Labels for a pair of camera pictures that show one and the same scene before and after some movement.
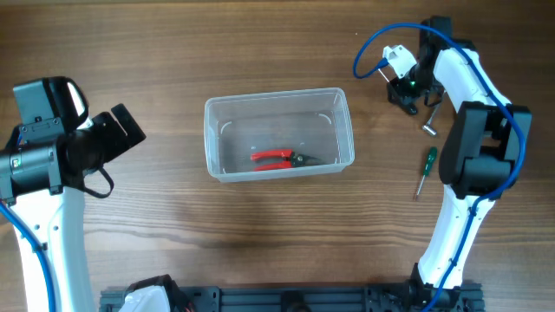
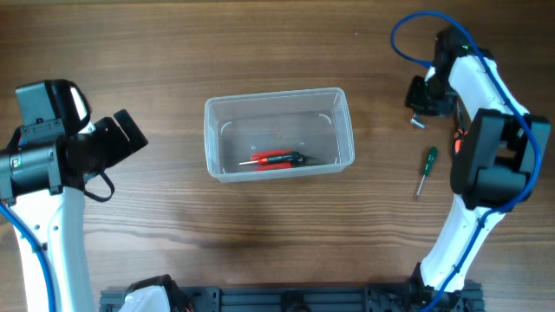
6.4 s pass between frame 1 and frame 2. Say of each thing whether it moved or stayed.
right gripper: moved
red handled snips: stayed
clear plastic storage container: stayed
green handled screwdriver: stayed
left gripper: stayed
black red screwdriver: moved
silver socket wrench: moved
